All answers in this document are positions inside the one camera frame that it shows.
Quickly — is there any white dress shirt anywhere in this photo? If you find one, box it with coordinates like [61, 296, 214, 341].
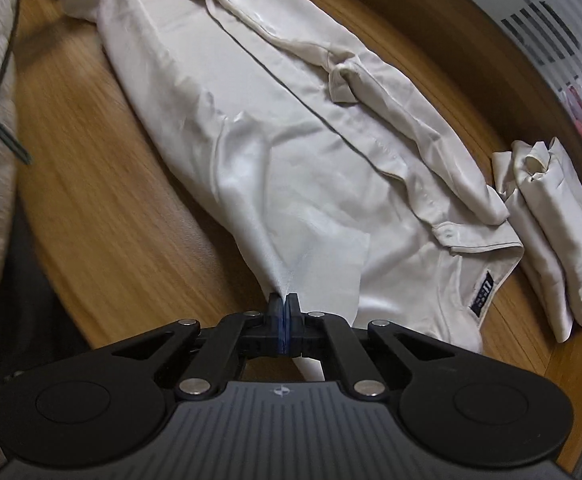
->
[63, 0, 523, 352]

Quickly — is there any folded cream shirt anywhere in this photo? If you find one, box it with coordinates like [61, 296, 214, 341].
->
[492, 139, 582, 344]

